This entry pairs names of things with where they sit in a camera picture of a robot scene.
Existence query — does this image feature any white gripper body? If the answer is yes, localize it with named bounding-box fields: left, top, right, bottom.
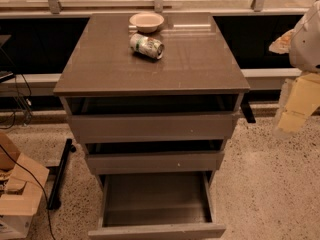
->
left=276, top=79, right=294, bottom=124

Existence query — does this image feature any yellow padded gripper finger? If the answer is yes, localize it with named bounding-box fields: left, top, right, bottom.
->
left=273, top=73, right=320, bottom=138

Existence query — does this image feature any grey bottom drawer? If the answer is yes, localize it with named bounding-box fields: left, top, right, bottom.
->
left=88, top=172, right=226, bottom=240

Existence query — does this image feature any grey drawer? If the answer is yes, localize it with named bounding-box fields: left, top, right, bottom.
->
left=68, top=113, right=239, bottom=144
left=86, top=152, right=224, bottom=175
left=88, top=172, right=226, bottom=240

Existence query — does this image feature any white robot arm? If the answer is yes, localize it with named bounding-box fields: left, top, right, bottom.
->
left=269, top=0, right=320, bottom=138

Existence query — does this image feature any grey top drawer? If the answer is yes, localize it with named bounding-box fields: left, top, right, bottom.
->
left=68, top=113, right=239, bottom=144

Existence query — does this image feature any grey drawer cabinet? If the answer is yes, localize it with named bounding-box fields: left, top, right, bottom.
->
left=54, top=13, right=249, bottom=159

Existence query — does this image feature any grey middle drawer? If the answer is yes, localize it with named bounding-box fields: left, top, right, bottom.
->
left=86, top=152, right=224, bottom=175

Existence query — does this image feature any black stand leg right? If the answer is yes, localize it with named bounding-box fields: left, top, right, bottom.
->
left=241, top=94, right=256, bottom=123

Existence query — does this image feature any black stand leg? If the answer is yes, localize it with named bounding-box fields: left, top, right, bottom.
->
left=241, top=94, right=256, bottom=123
left=47, top=138, right=76, bottom=210

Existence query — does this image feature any green white drink can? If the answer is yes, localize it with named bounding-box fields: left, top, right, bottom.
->
left=129, top=33, right=164, bottom=60

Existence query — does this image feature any beige bowl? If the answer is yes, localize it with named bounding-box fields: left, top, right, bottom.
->
left=129, top=12, right=164, bottom=33

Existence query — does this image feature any black stand leg left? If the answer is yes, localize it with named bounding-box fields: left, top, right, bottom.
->
left=47, top=138, right=76, bottom=210

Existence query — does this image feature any open cardboard box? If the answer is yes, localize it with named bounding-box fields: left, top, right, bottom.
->
left=0, top=133, right=49, bottom=240

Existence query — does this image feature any black cable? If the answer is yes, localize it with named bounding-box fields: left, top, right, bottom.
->
left=0, top=143, right=57, bottom=240

